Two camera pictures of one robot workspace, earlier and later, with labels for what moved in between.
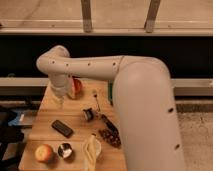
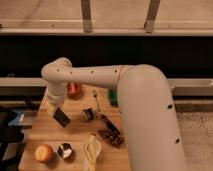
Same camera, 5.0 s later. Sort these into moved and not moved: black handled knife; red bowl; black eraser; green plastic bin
Moved: black eraser
Not moved: black handled knife; green plastic bin; red bowl
